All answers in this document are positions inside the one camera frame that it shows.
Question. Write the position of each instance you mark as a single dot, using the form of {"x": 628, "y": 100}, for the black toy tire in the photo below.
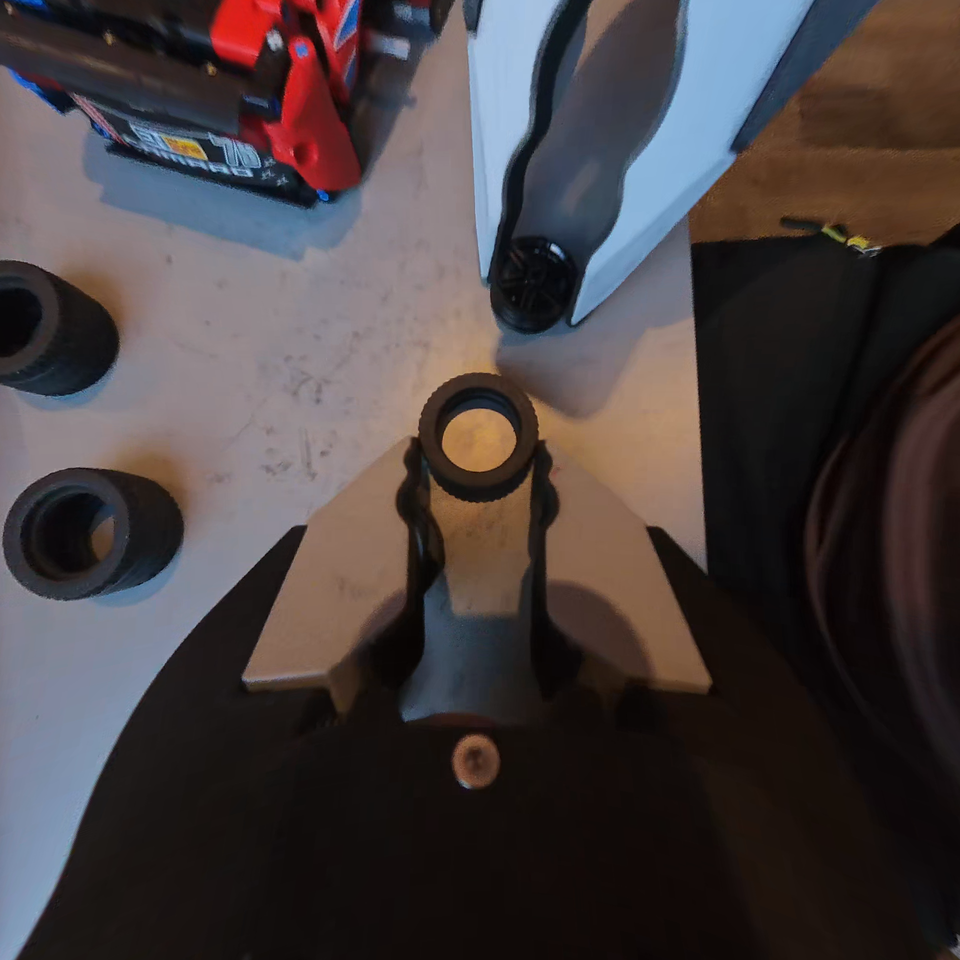
{"x": 82, "y": 352}
{"x": 150, "y": 540}
{"x": 480, "y": 487}

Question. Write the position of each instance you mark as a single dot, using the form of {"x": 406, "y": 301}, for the black toy wheel rim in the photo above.
{"x": 532, "y": 289}

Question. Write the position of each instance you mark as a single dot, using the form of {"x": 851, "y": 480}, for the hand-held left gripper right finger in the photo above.
{"x": 630, "y": 600}

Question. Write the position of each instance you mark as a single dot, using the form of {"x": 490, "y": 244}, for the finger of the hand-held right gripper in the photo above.
{"x": 495, "y": 112}
{"x": 705, "y": 112}

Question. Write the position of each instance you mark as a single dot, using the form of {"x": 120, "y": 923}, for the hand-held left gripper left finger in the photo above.
{"x": 330, "y": 600}

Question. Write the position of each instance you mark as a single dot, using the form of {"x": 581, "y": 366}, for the person's brown garment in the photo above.
{"x": 787, "y": 412}

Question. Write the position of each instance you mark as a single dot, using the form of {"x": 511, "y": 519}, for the white brick race car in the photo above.
{"x": 315, "y": 112}

